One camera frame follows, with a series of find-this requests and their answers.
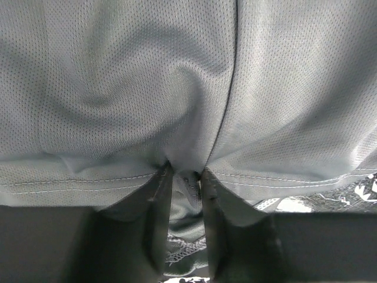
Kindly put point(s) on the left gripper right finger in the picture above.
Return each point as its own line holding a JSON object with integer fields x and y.
{"x": 242, "y": 242}

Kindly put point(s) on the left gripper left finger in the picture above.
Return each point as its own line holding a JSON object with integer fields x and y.
{"x": 125, "y": 242}

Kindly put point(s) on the grey t shirt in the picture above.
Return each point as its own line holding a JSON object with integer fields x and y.
{"x": 275, "y": 98}

